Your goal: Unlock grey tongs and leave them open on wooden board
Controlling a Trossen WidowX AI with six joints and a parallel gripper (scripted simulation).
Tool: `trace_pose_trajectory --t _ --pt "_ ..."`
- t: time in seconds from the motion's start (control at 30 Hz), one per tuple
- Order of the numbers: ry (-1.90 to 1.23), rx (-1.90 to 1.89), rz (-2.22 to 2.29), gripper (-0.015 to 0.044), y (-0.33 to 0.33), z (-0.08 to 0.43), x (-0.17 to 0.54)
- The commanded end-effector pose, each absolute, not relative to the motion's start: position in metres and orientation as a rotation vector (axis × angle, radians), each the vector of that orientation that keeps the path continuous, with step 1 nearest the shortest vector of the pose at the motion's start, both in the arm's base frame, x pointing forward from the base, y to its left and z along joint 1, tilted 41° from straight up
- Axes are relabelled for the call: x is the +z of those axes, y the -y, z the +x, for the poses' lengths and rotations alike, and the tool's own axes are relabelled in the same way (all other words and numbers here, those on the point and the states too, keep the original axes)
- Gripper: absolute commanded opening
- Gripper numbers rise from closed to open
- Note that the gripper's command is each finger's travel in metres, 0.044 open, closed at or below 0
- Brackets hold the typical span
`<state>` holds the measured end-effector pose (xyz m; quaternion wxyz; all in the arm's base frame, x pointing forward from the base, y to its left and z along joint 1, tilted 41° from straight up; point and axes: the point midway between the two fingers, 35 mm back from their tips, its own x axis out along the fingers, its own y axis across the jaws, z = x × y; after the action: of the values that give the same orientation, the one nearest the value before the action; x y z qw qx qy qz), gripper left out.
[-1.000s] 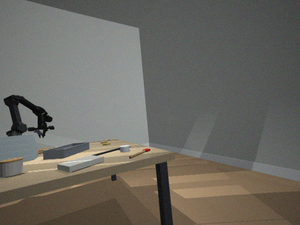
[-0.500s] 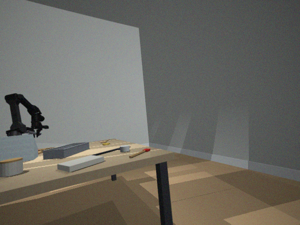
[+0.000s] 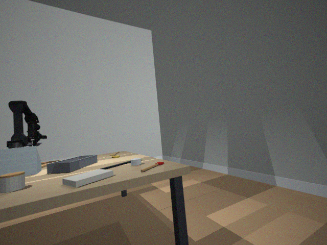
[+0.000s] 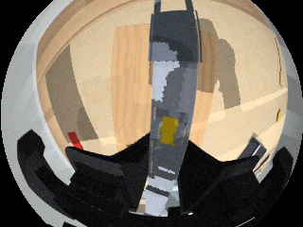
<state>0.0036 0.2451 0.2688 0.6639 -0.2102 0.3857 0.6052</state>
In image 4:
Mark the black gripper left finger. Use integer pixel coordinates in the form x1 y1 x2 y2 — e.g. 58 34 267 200
64 132 152 212

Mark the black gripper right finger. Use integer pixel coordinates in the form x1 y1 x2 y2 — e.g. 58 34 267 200
177 140 260 215

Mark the light wooden board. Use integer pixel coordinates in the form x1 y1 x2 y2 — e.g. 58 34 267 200
111 24 217 151

